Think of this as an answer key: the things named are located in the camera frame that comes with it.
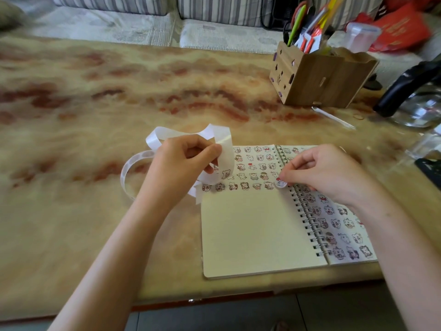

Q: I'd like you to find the red plastic bag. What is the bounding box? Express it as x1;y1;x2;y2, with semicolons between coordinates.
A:
355;1;433;53

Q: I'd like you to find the orange and white pen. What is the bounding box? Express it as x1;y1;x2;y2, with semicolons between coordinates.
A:
300;26;326;54

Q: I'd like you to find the black device on sofa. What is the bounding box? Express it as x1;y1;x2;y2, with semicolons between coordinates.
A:
269;0;300;31

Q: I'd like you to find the black patterned object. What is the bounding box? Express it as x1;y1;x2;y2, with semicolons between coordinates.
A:
415;157;441;191

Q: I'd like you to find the clear white plastic stick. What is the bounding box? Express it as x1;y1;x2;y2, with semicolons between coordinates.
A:
311;106;356;130

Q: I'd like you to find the green pen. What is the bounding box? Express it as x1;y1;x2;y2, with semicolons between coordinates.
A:
287;5;307;47

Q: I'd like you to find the glass kettle with black handle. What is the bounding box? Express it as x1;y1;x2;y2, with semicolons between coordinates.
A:
373;60;441;129

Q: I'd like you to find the spiral notebook with cartoon stickers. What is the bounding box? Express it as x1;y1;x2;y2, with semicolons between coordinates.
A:
200;145;379;280

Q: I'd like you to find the white sticker backing tape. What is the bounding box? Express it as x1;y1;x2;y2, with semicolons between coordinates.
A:
120;123;237;206

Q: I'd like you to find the striped sofa cushion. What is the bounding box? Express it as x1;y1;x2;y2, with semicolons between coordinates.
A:
51;0;178;16
177;0;384;31

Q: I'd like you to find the clear plastic container blue rim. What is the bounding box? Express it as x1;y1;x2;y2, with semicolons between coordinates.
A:
343;22;382;54

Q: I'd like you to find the person's left hand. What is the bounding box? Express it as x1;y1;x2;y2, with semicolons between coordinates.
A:
144;134;223;208

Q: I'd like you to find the beige patterned sofa mat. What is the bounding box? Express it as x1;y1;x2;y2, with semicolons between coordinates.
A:
30;7;180;47
179;18;287;55

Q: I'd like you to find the person's right forearm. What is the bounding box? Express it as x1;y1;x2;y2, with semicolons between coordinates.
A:
345;189;441;331

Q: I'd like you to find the clear glass cup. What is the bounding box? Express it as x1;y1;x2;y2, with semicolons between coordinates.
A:
409;125;441;160

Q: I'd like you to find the person's left forearm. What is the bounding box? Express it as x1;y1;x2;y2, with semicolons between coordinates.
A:
46;189;185;331

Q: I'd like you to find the wooden pen holder box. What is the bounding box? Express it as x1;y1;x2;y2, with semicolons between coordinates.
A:
269;41;380;109

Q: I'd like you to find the person's right hand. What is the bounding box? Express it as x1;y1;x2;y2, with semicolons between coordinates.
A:
278;143;372;208

